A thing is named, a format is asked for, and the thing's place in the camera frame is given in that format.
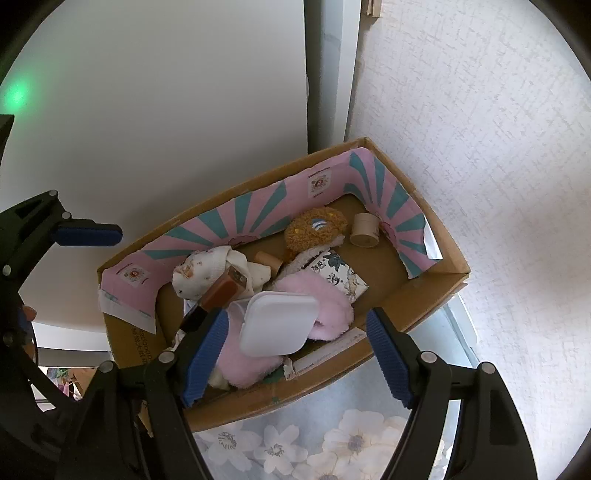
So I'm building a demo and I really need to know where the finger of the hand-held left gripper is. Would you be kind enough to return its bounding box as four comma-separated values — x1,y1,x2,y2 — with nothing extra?
0,190,123,288

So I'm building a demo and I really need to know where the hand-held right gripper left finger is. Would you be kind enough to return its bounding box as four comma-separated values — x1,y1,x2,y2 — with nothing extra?
55,308,230,480

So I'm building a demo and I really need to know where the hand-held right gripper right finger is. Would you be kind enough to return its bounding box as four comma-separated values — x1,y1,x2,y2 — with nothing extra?
366,308,539,480

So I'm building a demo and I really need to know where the pink fluffy slipper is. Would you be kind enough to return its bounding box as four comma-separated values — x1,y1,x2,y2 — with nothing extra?
208,272,355,388

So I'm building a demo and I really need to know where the small brown box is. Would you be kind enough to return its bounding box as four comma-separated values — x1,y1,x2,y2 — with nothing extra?
201,265,249,312

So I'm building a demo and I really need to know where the cardboard box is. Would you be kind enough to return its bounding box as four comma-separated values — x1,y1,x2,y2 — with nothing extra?
96,137,471,432

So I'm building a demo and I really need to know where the white square plastic box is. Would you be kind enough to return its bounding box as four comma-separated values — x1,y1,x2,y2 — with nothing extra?
239,292,319,357

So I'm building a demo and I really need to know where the clear plastic ruler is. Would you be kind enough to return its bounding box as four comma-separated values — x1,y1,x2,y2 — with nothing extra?
293,329,370,372

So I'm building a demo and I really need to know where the white printed cloth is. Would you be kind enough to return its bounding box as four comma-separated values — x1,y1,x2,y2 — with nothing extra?
172,246,273,301

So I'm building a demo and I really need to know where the white printed packet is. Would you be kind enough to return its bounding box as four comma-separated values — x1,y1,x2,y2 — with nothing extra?
307,249,369,303

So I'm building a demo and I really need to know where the small brown tape roll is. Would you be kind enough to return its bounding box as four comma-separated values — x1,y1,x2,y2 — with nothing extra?
256,251,283,274

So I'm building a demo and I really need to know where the floral bed sheet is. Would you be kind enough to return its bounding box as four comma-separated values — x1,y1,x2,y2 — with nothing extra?
191,364,462,480

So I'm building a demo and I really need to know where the wooden spool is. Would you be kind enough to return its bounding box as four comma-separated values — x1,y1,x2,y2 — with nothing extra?
349,212,380,249

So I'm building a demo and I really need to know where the brown plush toy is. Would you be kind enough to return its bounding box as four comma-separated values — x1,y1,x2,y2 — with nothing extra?
284,208,348,264

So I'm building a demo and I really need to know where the pink teal striped paper liner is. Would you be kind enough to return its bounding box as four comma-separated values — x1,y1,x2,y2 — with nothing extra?
99,148,444,324

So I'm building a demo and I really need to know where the grey door frame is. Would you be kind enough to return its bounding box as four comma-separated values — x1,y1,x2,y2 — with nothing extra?
302,0,362,154

